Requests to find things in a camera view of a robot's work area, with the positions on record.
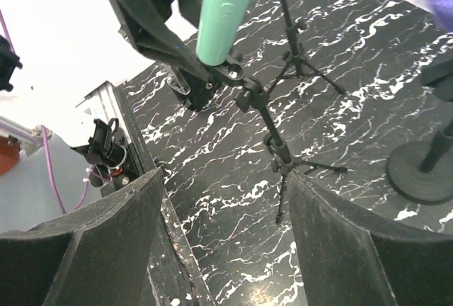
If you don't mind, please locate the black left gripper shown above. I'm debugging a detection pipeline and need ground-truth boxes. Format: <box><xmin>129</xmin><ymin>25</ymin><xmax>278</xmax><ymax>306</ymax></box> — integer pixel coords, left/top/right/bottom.
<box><xmin>109</xmin><ymin>0</ymin><xmax>218</xmax><ymax>110</ymax></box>

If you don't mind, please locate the mint green microphone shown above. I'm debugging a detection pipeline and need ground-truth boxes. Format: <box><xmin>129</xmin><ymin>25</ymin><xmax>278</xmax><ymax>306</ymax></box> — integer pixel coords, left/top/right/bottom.
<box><xmin>196</xmin><ymin>0</ymin><xmax>251</xmax><ymax>66</ymax></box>

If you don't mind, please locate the black round base stand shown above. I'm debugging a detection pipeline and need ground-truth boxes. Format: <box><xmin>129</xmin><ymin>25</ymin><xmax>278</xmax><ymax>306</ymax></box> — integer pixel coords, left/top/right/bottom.
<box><xmin>386</xmin><ymin>122</ymin><xmax>452</xmax><ymax>205</ymax></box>

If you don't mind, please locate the black tripod stand with clip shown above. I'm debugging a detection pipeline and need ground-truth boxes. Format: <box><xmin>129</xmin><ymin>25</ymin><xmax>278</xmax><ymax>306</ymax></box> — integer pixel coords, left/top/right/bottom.
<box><xmin>205</xmin><ymin>56</ymin><xmax>348</xmax><ymax>225</ymax></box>

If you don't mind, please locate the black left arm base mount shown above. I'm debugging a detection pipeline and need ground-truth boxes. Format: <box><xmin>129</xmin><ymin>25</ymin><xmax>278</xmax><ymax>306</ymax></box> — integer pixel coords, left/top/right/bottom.
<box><xmin>72</xmin><ymin>118</ymin><xmax>140</xmax><ymax>196</ymax></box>

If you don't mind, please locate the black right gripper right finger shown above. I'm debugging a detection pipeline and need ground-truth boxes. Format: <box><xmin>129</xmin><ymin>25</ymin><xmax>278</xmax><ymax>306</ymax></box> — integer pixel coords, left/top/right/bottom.
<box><xmin>288</xmin><ymin>172</ymin><xmax>452</xmax><ymax>305</ymax></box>

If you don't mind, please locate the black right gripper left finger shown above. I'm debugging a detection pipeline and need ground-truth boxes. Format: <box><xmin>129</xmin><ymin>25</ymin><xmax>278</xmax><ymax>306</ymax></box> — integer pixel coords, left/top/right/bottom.
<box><xmin>1</xmin><ymin>169</ymin><xmax>164</xmax><ymax>305</ymax></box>

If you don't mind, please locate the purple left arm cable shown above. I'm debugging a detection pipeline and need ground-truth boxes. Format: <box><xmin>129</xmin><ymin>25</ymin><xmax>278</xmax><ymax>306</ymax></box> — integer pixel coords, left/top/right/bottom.
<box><xmin>0</xmin><ymin>8</ymin><xmax>95</xmax><ymax>215</ymax></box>

